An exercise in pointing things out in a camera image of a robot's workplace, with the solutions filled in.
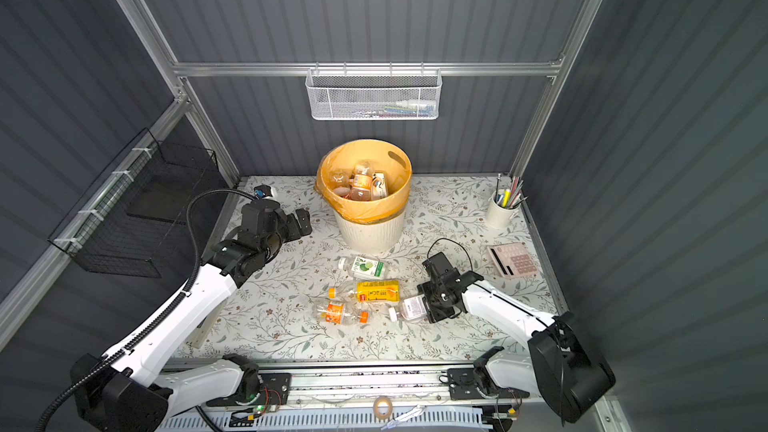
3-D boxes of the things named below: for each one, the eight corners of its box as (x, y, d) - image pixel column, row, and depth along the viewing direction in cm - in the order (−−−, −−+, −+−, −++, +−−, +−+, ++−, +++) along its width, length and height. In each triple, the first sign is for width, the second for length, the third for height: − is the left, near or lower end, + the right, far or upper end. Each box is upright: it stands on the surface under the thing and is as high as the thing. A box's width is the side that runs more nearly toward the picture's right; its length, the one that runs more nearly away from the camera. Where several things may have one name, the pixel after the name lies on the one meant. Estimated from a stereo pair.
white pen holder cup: (488, 229, 107) (496, 209, 98) (482, 210, 113) (490, 189, 104) (511, 229, 107) (522, 209, 98) (505, 210, 113) (515, 189, 104)
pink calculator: (500, 278, 95) (503, 273, 92) (488, 251, 101) (491, 245, 98) (534, 272, 96) (538, 267, 93) (520, 246, 102) (523, 240, 100)
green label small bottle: (337, 274, 96) (335, 268, 93) (343, 259, 99) (341, 252, 96) (382, 284, 94) (381, 278, 90) (386, 268, 97) (386, 262, 94)
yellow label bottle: (330, 305, 89) (327, 297, 85) (333, 288, 93) (329, 280, 88) (399, 305, 89) (399, 297, 85) (399, 288, 93) (399, 280, 88)
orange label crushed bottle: (315, 325, 85) (311, 319, 81) (318, 307, 89) (314, 300, 85) (369, 325, 85) (367, 318, 81) (369, 307, 89) (368, 300, 84)
